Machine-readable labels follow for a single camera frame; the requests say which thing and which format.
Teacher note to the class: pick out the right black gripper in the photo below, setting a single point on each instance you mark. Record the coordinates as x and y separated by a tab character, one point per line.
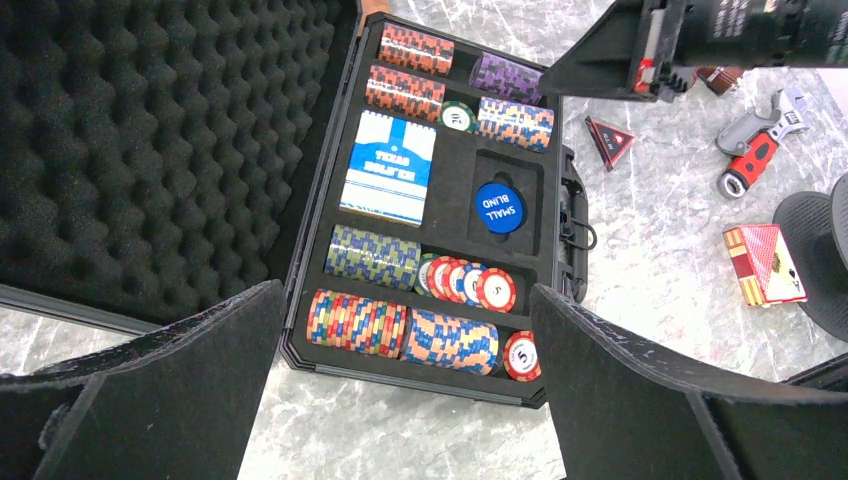
683	36

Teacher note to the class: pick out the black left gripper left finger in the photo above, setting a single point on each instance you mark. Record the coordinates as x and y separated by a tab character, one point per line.
177	403

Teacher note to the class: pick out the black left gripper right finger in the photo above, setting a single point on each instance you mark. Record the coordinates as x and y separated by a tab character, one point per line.
625	407

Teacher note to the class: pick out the grey chip stack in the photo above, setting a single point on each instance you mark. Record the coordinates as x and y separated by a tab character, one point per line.
525	126

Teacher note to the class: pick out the red card deck box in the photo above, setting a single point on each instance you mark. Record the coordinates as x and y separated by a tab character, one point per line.
763	265

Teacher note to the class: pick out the blue white card deck box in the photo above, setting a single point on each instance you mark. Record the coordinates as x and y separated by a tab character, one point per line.
389	169

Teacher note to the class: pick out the red triangular all-in marker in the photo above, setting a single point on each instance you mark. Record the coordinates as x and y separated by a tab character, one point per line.
610	141

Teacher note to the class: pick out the red white single chip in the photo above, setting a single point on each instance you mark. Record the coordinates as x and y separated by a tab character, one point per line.
520	356

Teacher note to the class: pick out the purple chip stack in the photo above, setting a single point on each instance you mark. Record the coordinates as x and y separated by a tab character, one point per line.
496	74

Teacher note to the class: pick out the brown pipe fitting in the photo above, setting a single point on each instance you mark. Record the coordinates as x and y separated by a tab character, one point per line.
721	79

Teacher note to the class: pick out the green white single chip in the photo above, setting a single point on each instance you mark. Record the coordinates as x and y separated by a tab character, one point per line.
458	116

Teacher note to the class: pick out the orange blue chip stack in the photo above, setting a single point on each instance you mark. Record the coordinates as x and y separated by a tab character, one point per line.
450	342

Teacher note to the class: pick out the blue small blind button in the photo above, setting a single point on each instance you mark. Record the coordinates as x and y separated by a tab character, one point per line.
499	207

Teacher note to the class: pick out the orange black chip stack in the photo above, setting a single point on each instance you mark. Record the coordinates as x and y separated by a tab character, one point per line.
412	49
404	93

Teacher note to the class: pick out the red yellow blue chip stack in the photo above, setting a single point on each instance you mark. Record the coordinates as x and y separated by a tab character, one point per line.
357	324

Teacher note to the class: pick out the red white loose chips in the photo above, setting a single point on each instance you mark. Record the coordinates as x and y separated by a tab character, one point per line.
465	282

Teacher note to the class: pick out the black poker chip case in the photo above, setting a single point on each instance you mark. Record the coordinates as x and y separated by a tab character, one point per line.
160	157

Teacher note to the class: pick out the dark grey disc weight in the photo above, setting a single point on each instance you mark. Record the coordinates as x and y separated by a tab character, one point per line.
814	226

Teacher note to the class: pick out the red handled tool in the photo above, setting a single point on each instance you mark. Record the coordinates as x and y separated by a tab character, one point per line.
743	171

